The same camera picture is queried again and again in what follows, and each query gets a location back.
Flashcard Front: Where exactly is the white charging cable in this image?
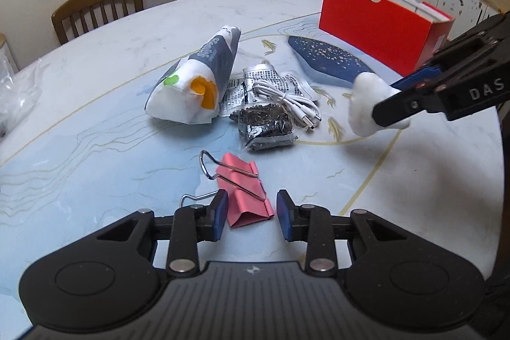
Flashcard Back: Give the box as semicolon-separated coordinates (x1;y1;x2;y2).
253;79;323;131

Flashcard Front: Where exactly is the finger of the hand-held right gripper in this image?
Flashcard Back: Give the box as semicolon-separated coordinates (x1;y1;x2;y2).
390;12;510;90
372;83;447;129

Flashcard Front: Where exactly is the white grey tissue pack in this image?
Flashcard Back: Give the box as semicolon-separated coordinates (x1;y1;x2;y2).
144;26;242;125

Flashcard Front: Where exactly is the silver foil sachet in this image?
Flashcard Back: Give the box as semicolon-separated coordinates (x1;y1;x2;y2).
281;72;323;102
218;77;250;118
242;61;289;102

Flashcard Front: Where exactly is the clear plastic bag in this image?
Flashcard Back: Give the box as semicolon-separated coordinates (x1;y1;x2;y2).
0;57;42;137

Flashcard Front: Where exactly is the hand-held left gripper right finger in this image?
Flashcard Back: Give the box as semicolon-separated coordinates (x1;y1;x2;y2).
276;189;411;278

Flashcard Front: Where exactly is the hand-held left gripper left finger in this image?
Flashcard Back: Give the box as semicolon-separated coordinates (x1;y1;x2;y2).
96;189;230;278

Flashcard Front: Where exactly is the white marble desktop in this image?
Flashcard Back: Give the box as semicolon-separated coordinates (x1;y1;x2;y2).
0;0;503;309

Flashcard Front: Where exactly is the pink binder clip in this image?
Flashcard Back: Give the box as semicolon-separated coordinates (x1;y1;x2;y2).
181;151;275;229

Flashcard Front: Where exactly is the plush doll keychain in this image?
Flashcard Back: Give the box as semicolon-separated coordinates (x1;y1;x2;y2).
348;72;411;135

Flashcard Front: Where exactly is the red shoe box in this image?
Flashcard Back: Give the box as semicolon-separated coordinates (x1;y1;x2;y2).
319;0;456;77

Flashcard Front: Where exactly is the black tea packet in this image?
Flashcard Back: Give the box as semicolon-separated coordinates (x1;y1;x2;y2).
236;103;299;153

